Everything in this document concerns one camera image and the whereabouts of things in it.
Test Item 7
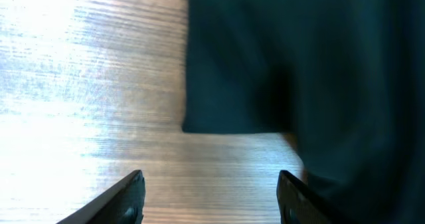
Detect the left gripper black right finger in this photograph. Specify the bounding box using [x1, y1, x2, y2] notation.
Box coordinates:
[276, 170, 355, 224]

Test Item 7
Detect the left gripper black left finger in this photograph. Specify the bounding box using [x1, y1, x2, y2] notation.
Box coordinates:
[58, 170, 145, 224]

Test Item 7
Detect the black t-shirt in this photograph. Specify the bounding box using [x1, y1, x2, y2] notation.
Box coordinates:
[182, 0, 424, 223]

